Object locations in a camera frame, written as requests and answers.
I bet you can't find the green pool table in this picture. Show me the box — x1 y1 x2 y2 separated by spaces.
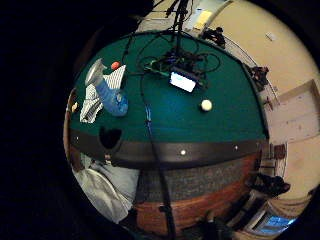
63 30 270 238

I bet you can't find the device with lit screen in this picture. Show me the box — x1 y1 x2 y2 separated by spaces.
168 68 205 94

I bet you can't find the white ball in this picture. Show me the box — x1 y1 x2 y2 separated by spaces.
200 99 214 112

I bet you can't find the green circuit board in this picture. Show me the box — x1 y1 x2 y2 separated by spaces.
143 59 174 78

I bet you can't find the white striped cloth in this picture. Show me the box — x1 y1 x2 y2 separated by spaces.
79 64 128 125

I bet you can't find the the person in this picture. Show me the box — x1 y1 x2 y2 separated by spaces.
71 156 141 225

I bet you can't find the black bag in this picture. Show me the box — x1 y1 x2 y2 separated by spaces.
249 65 270 92
248 172 292 198
201 26 228 48

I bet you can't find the black tripod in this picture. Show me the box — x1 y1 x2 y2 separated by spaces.
164 0 194 51

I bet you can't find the yellow paper sheet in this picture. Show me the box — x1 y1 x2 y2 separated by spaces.
193 9 214 31

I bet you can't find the white cabinet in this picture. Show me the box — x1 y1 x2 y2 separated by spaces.
264 78 320 145

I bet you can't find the blue lit window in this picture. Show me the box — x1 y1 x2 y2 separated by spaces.
253 213 298 236

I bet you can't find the long black cable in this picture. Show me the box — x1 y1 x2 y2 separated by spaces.
139 72 178 240

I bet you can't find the tangle of black cables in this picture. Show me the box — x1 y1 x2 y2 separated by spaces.
135 46 222 90

